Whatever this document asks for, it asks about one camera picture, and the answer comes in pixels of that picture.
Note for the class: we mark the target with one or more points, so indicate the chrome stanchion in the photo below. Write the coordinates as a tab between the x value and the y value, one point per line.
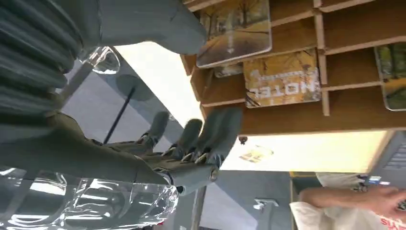
197	210
104	62

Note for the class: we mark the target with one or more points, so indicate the wooden card box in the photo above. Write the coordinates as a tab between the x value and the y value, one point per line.
349	117

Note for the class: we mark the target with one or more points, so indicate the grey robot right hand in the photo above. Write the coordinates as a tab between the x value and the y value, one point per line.
95	158

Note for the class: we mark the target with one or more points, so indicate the yellow green picture card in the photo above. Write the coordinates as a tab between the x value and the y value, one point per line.
395	79

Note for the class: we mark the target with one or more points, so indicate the small dark knob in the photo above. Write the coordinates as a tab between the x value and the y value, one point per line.
243	140

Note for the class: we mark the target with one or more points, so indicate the person's left hand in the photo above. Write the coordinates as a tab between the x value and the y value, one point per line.
388	201

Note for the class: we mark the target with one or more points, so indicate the grey laptop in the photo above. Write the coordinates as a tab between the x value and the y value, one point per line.
396	155

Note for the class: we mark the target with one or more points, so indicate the black stanchion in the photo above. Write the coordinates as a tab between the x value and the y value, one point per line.
119	116

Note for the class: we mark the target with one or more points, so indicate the half-hidden picture card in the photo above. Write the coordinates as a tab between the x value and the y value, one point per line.
226	70

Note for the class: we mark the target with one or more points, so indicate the person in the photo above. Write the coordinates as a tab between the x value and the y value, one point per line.
333	219

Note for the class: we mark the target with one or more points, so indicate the yellow hotel card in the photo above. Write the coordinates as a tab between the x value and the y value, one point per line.
282	82

